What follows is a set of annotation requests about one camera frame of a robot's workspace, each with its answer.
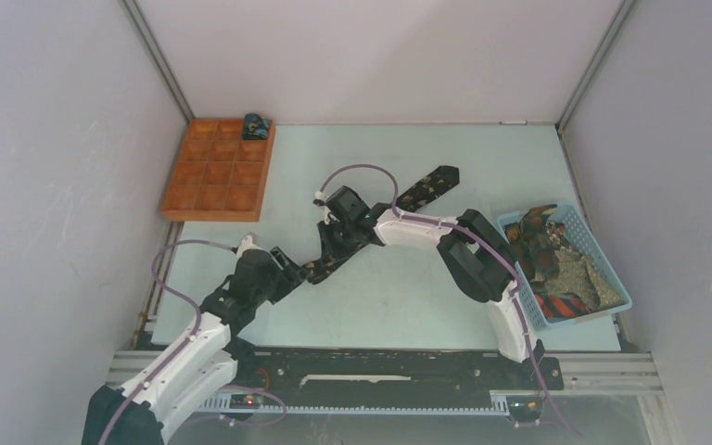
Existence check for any purple cable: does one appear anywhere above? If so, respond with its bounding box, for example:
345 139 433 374
97 239 288 445
317 163 579 440

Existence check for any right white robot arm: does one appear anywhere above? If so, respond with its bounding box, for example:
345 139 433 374
304 186 543 388

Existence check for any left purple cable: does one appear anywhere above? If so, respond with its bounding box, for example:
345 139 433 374
97 239 288 445

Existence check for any aluminium frame rail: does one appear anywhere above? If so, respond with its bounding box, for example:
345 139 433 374
85 350 665 445

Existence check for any orange compartment tray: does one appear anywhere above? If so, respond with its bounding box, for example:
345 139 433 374
160 117 275 223

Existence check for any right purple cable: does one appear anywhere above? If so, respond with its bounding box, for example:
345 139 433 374
317 163 579 440

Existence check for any black gold floral tie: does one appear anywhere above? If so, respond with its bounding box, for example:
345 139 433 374
304 165 460 285

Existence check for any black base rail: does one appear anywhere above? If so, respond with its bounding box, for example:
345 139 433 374
230 338 565 412

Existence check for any rolled blue patterned tie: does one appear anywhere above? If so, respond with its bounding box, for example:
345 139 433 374
242 113 272 140

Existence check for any light blue plastic basket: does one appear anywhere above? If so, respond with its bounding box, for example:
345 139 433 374
495 202 633 333

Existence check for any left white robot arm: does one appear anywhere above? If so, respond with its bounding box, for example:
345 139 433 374
82 234 309 444

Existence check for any pile of ties in basket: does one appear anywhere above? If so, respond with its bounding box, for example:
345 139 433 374
502 204 628 321

